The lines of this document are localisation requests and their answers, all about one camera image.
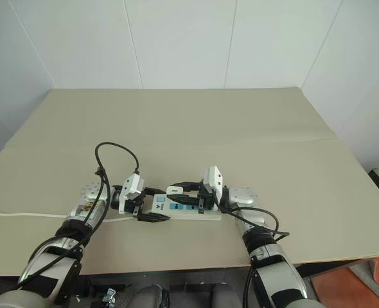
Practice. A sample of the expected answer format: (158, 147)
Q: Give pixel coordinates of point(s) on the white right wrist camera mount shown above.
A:
(213, 176)

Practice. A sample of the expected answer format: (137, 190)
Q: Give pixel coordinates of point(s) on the white power strip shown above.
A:
(215, 215)

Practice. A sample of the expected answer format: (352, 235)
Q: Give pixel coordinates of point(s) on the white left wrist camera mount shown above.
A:
(132, 184)

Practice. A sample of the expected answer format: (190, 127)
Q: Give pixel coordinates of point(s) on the dark grey rounded shape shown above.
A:
(151, 296)
(225, 296)

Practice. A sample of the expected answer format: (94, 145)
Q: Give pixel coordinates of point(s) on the black frame under table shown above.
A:
(189, 279)

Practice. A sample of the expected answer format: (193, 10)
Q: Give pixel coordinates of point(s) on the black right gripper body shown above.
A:
(206, 200)

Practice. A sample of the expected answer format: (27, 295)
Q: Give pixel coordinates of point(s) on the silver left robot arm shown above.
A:
(90, 192)

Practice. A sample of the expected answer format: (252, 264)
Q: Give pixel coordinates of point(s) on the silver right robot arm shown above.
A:
(244, 194)

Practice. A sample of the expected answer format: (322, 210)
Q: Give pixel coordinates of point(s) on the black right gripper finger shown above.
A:
(189, 185)
(186, 200)

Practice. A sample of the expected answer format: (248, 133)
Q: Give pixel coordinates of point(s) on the grey metal table leg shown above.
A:
(366, 274)

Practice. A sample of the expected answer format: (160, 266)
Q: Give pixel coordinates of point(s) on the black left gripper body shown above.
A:
(137, 202)

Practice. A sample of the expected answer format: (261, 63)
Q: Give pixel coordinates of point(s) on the small metal clip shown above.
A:
(110, 292)

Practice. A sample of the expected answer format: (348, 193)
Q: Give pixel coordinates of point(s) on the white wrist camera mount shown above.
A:
(132, 184)
(213, 176)

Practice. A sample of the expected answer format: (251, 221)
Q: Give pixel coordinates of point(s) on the white charger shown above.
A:
(174, 191)

